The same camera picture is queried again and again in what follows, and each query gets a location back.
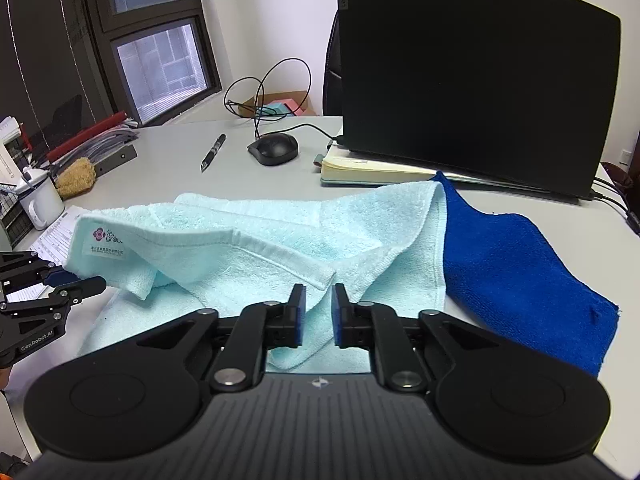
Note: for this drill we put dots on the black office chair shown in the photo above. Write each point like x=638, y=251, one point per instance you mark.
x=331, y=90

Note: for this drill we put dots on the black pen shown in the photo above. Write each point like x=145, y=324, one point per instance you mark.
x=214, y=152

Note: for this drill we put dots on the white enamel mug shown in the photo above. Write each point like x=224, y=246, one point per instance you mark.
x=42, y=205

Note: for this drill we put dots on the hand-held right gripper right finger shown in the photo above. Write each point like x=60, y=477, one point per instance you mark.
x=340, y=315

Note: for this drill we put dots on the dark framed window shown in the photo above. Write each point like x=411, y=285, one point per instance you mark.
x=165, y=60

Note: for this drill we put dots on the black computer mouse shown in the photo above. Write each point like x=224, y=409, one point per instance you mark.
x=274, y=149

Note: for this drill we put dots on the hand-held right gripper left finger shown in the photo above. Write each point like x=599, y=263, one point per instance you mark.
x=299, y=315

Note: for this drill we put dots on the dark glass panel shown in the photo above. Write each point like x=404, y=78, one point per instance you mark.
x=50, y=35

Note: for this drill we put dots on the printed paper sheets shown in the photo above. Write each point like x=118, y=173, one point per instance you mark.
x=55, y=235

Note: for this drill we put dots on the dark blue cloth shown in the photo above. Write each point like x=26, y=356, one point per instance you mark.
x=500, y=270

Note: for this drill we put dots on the cream paper notebook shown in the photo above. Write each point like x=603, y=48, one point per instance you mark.
x=370, y=170

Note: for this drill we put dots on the white wall socket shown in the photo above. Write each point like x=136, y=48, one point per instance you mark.
x=626, y=156

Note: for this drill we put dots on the black mesh desk organizer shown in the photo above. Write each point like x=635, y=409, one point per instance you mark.
x=12, y=225

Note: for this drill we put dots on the brown wooden side table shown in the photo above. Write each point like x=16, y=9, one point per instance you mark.
x=617, y=175

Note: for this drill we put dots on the stack of file folders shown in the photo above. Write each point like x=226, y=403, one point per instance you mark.
x=100, y=147

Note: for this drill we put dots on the black laptop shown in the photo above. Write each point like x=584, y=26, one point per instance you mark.
x=475, y=75

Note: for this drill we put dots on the tan loofah sponge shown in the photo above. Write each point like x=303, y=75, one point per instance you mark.
x=75, y=177

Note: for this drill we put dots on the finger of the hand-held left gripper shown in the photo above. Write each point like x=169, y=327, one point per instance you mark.
x=57, y=276
x=80, y=287

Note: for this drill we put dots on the light blue towel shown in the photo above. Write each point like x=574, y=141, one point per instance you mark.
x=300, y=230

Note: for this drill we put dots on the cardboard box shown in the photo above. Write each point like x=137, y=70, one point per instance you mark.
x=297, y=96

